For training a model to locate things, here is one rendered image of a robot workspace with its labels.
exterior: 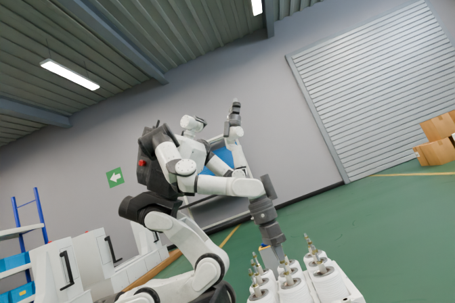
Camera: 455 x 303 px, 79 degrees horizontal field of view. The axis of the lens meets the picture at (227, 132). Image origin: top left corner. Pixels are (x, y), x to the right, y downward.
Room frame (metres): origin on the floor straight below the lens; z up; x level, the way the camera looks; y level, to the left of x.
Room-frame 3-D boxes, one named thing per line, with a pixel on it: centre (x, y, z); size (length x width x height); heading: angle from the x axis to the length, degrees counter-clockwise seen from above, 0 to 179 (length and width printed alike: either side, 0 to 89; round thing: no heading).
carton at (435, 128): (3.97, -2.75, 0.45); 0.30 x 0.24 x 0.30; 175
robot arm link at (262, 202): (1.06, -0.03, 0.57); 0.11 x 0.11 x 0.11; 1
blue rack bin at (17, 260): (4.87, 4.45, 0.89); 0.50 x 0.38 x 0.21; 82
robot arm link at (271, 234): (1.05, -0.01, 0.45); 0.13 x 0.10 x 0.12; 18
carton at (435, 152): (3.98, -2.60, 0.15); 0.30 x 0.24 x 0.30; 172
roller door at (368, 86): (5.76, -3.45, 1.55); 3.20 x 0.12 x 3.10; 84
